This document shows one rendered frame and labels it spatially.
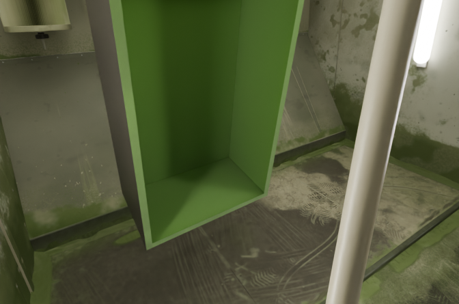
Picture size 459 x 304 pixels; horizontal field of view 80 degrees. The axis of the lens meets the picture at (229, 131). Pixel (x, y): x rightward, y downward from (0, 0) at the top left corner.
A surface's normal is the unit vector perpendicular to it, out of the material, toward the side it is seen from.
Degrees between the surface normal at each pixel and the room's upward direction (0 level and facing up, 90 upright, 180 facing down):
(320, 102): 57
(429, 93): 90
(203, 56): 102
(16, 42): 90
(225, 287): 0
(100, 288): 0
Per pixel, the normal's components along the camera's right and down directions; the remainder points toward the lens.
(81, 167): 0.40, -0.25
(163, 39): 0.54, 0.48
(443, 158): -0.86, 0.23
